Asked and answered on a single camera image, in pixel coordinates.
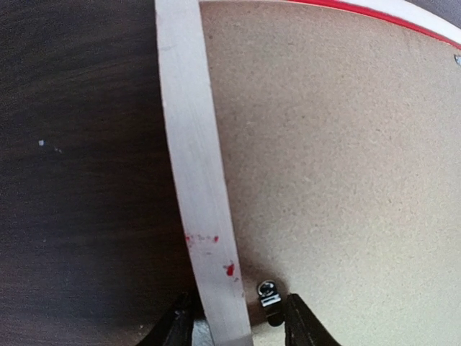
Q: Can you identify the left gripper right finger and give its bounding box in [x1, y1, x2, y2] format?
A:
[285, 293, 340, 346]

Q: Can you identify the brown backing board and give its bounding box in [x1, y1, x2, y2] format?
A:
[200, 2, 460, 345]

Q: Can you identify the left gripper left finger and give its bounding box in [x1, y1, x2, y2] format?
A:
[140, 292, 194, 346]

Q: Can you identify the wooden picture frame red edge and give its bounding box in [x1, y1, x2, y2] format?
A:
[156, 1, 460, 345]

